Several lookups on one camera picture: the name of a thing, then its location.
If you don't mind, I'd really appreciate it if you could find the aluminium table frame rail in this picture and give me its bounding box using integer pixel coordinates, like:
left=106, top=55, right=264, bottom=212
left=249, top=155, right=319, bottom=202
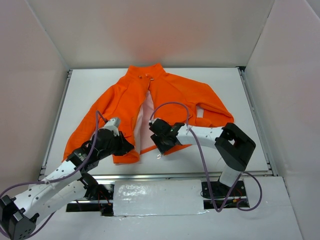
left=39, top=67, right=274, bottom=180

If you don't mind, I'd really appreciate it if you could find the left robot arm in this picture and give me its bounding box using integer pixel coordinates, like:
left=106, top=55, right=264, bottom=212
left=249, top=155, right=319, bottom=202
left=0, top=128, right=134, bottom=240

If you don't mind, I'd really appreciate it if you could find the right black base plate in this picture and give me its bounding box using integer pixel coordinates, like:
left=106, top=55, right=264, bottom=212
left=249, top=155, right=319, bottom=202
left=200, top=180, right=249, bottom=210

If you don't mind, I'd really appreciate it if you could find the orange zip jacket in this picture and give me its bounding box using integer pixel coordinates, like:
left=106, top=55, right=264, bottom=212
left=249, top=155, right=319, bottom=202
left=63, top=63, right=234, bottom=164

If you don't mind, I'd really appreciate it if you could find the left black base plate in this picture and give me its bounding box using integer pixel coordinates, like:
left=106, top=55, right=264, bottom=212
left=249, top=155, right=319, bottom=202
left=65, top=183, right=115, bottom=217

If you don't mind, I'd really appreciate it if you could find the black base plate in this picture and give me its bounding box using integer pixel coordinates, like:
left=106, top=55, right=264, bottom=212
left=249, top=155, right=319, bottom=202
left=65, top=183, right=115, bottom=217
left=200, top=180, right=249, bottom=210

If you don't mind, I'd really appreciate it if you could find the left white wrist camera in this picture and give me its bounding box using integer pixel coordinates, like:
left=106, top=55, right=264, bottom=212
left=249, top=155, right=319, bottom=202
left=103, top=117, right=121, bottom=137

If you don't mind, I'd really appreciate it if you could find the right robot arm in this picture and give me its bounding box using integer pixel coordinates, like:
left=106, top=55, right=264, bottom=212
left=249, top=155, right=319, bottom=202
left=149, top=118, right=256, bottom=196

